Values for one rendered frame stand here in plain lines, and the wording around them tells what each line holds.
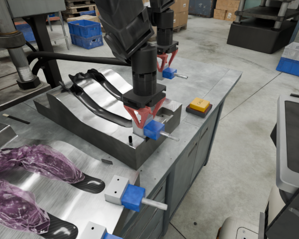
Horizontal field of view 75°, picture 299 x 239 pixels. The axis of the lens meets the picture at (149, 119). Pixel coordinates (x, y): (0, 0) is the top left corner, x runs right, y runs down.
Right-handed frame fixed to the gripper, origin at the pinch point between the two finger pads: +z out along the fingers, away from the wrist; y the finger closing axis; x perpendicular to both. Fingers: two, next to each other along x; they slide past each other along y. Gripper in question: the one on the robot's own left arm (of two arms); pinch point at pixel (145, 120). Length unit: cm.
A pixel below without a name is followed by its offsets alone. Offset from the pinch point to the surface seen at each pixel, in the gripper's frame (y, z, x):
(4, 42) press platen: 0, -10, -72
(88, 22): -262, 47, -338
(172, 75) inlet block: -27.4, -1.1, -7.4
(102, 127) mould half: 5.5, 4.2, -11.9
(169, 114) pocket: -13.4, 6.1, -0.2
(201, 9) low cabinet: -668, 62, -252
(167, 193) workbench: -11.2, 46.2, 2.6
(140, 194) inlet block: 15.4, 6.3, 9.4
